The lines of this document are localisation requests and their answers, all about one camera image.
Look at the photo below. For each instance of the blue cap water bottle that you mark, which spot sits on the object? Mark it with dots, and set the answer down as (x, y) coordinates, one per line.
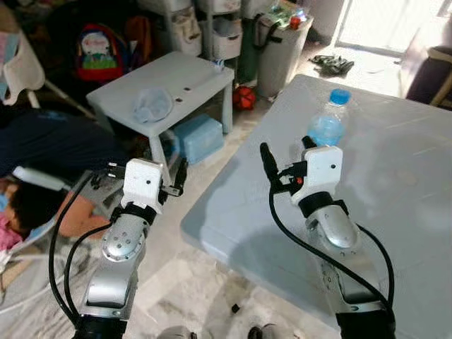
(328, 126)

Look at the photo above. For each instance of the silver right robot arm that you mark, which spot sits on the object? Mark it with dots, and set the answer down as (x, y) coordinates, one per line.
(332, 229)

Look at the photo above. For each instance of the light blue plastic box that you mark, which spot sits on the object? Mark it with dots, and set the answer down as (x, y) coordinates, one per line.
(199, 138)

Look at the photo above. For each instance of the red ball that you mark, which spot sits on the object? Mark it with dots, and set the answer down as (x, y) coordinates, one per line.
(244, 97)

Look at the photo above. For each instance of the person in dark shirt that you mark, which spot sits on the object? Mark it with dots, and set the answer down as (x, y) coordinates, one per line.
(49, 145)

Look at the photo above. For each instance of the clear crumpled plastic bag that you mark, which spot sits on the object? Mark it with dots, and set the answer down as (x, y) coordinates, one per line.
(152, 106)

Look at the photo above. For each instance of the black sandals pair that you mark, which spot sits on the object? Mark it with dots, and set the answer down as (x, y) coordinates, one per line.
(332, 65)

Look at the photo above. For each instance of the grey storage bin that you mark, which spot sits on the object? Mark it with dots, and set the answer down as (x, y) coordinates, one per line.
(279, 60)

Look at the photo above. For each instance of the small white plastic table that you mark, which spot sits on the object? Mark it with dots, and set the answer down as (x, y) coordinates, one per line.
(176, 81)

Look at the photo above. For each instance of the colourful child backpack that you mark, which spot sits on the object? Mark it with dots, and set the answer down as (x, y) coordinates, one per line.
(99, 53)

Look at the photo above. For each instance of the green printed packet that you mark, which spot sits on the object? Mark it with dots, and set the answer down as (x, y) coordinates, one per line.
(286, 14)

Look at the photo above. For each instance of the dark purple armchair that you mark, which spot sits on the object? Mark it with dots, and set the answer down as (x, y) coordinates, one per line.
(431, 78)

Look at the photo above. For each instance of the white plastic chair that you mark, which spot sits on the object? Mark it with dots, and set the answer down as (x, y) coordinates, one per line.
(25, 70)

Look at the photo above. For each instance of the small black floor object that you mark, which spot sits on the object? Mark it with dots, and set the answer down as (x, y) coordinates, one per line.
(236, 308)

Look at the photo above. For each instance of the white plastic drawer unit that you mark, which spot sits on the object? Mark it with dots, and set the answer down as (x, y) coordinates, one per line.
(220, 28)
(176, 25)

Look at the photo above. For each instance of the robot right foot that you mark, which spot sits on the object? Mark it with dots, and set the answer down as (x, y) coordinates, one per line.
(263, 332)

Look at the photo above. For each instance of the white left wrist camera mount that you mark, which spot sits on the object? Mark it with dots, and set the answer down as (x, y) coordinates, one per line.
(143, 182)

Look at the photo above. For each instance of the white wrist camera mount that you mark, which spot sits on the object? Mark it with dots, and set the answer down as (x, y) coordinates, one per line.
(325, 168)
(143, 182)

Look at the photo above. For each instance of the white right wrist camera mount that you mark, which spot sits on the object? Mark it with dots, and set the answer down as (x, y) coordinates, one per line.
(325, 168)

